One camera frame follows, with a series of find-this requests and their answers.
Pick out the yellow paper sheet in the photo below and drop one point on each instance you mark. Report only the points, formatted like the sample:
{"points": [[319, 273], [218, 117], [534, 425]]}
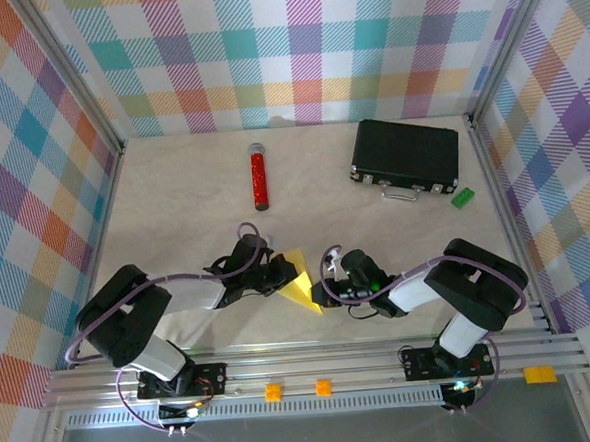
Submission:
{"points": [[301, 286]]}

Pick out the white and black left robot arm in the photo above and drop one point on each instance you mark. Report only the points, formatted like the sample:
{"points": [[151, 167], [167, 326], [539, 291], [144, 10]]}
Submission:
{"points": [[125, 316]]}

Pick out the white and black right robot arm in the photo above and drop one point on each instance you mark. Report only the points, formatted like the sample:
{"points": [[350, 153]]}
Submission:
{"points": [[479, 280]]}

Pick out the grey metal clamp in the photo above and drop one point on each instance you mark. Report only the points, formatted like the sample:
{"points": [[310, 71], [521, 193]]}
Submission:
{"points": [[272, 241]]}

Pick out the small orange toy brick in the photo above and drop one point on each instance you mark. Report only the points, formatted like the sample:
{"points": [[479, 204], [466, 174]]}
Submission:
{"points": [[273, 391], [323, 387]]}

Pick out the red glitter microphone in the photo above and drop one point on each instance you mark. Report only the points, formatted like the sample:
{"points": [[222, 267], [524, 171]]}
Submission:
{"points": [[258, 173]]}

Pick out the green toy brick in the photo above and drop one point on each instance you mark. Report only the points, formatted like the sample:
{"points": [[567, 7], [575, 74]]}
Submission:
{"points": [[463, 197]]}

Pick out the black connector box with LED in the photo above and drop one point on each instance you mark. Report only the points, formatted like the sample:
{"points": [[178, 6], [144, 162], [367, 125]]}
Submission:
{"points": [[174, 414], [461, 396]]}

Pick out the flat yellow toy brick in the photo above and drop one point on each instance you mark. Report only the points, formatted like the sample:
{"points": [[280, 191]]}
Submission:
{"points": [[540, 375]]}

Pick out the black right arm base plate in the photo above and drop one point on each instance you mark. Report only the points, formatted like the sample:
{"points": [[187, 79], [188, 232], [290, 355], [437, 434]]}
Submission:
{"points": [[416, 366]]}

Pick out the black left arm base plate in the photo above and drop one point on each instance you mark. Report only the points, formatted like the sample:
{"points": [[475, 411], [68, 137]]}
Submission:
{"points": [[214, 378]]}

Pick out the aluminium corner post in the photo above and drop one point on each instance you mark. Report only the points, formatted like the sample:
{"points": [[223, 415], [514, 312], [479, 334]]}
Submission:
{"points": [[509, 42], [71, 69]]}

